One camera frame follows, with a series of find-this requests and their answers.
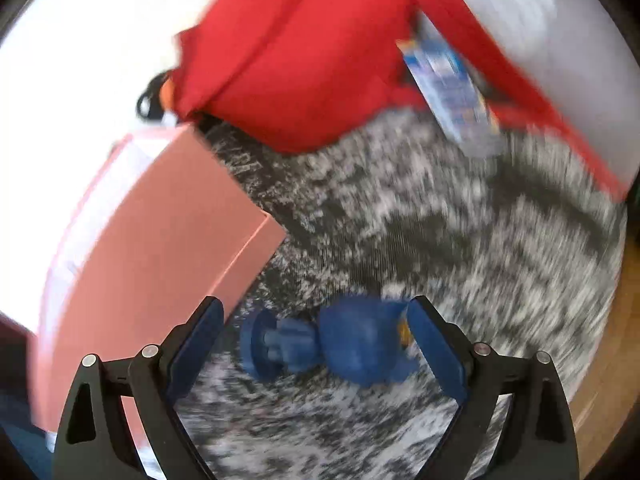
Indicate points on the grey speckled desk mat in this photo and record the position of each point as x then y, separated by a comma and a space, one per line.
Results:
400, 270

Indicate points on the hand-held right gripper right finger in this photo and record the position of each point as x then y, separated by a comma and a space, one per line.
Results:
440, 350

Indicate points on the pink box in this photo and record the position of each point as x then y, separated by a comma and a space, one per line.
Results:
145, 275

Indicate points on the black and orange object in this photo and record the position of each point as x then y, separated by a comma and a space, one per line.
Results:
156, 96

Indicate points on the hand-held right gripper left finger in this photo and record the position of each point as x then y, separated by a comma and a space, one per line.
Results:
197, 345

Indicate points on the blue toy figure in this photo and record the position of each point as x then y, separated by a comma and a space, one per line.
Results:
332, 340

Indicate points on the blue and white packet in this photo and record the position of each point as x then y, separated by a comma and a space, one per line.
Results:
450, 90

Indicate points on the red fabric bag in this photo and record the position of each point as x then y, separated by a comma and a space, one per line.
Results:
320, 55

